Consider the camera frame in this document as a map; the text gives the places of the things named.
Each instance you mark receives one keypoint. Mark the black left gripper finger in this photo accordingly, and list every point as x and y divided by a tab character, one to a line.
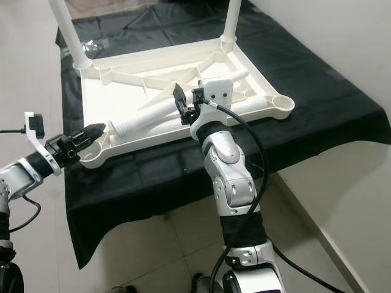
91	132
79	148

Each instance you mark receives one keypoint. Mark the white plastic children table top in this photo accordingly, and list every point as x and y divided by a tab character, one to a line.
116	97

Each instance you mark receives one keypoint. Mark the clear plastic wrap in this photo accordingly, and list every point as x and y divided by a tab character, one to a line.
91	44

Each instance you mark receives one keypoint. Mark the beige patterned cloth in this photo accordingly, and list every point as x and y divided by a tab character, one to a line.
110	6

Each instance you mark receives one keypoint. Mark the grey robot left foot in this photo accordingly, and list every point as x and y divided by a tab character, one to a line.
122	289

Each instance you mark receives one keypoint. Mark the grey robot foot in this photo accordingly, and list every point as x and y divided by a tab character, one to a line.
200	284
122	289

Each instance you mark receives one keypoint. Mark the grey robot right foot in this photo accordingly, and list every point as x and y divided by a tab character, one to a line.
200	284

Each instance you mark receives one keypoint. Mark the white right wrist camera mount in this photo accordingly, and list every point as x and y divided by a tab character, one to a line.
217	90

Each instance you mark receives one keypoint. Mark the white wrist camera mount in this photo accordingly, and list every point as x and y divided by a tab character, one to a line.
217	90
35	125

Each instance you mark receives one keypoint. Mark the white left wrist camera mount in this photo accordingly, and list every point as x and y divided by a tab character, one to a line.
35	125

